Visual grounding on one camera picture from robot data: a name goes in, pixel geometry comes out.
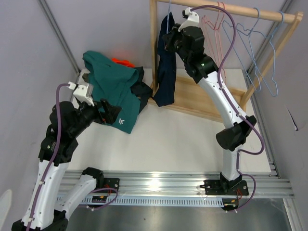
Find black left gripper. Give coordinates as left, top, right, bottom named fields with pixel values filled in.
left=70, top=96, right=121, bottom=136

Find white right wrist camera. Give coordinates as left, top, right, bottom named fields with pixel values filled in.
left=178, top=7, right=200, bottom=32

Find aluminium mounting rail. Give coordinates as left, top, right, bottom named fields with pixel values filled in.
left=57, top=169, right=295, bottom=199

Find slotted grey cable duct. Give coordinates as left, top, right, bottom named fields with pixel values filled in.
left=80, top=195, right=224, bottom=207

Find black shorts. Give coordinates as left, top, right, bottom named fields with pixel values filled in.
left=130, top=66, right=153, bottom=114

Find teal green shorts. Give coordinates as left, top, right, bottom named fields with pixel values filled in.
left=82, top=51, right=141, bottom=134

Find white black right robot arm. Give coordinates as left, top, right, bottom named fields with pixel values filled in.
left=162, top=24, right=257, bottom=196

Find wooden clothes rack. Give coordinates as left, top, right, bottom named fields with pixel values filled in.
left=150, top=0, right=304, bottom=122

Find navy blue shorts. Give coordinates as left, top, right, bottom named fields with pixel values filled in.
left=153, top=13, right=177, bottom=107

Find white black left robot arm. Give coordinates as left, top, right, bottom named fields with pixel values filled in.
left=12, top=99, right=121, bottom=231

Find pink hanger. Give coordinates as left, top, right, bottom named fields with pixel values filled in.
left=214, top=10, right=225, bottom=64
left=201, top=13, right=220, bottom=66

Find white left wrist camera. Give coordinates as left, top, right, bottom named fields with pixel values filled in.
left=68, top=82, right=94, bottom=106

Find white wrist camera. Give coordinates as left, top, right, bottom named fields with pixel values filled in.
left=68, top=82, right=94, bottom=106
left=178, top=7, right=200, bottom=32

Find orange mesh shorts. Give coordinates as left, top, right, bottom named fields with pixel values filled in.
left=111, top=58, right=135, bottom=68

